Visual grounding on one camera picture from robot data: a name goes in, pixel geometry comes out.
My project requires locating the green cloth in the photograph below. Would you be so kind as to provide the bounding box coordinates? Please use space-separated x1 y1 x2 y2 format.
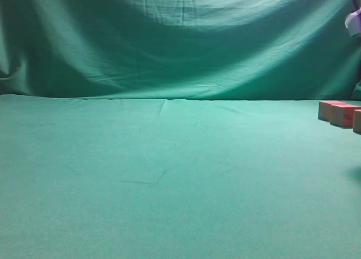
1 0 360 258

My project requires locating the far pink wooden cube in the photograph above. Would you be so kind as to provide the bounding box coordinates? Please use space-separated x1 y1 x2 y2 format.
318 100 346 121

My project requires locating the middle pink wooden cube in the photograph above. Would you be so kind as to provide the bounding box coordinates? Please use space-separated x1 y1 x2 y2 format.
329 104 360 128

